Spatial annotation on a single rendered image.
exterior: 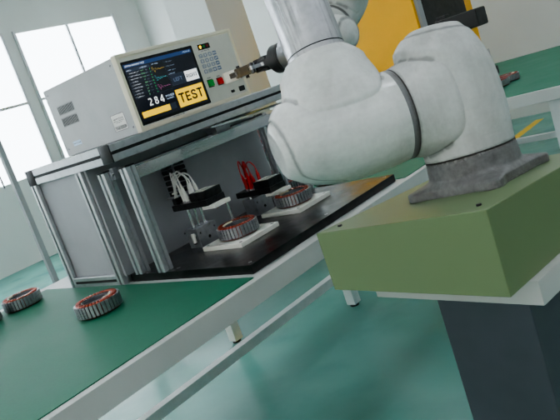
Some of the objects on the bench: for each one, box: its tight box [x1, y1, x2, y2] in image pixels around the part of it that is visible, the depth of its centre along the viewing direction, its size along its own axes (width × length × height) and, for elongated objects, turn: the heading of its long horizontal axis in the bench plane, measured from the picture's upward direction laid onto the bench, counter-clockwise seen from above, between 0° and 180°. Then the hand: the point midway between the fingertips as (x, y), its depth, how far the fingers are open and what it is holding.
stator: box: [216, 214, 260, 242], centre depth 172 cm, size 11×11×4 cm
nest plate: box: [203, 222, 279, 252], centre depth 173 cm, size 15×15×1 cm
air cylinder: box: [243, 194, 274, 216], centre depth 199 cm, size 5×8×6 cm
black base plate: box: [130, 174, 396, 282], centre depth 182 cm, size 47×64×2 cm
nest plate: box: [261, 191, 331, 218], centre depth 190 cm, size 15×15×1 cm
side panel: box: [31, 172, 133, 288], centre depth 183 cm, size 28×3×32 cm, turn 108°
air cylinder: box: [185, 219, 219, 248], centre depth 182 cm, size 5×8×6 cm
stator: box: [273, 185, 313, 209], centre depth 189 cm, size 11×11×4 cm
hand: (233, 75), depth 182 cm, fingers closed
